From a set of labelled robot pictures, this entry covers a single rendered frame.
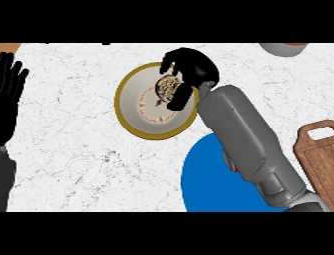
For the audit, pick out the white plate with gold rim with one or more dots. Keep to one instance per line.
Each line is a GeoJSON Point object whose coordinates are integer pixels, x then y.
{"type": "Point", "coordinates": [146, 113]}

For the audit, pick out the brown cupcake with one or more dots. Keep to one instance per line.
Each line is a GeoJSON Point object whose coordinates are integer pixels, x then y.
{"type": "Point", "coordinates": [166, 87]}

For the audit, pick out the brown wooden cutting board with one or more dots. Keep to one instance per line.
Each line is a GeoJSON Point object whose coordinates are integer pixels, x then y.
{"type": "Point", "coordinates": [329, 166]}

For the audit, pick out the blue round placemat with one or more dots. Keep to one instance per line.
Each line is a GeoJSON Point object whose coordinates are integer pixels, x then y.
{"type": "Point", "coordinates": [214, 179]}

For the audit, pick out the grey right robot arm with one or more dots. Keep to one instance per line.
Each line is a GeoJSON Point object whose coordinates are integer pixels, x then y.
{"type": "Point", "coordinates": [248, 142]}

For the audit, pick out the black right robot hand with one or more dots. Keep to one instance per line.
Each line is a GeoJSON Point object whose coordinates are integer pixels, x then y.
{"type": "Point", "coordinates": [196, 68]}

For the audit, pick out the grey bowl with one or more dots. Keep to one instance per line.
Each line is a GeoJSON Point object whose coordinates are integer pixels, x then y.
{"type": "Point", "coordinates": [283, 48]}

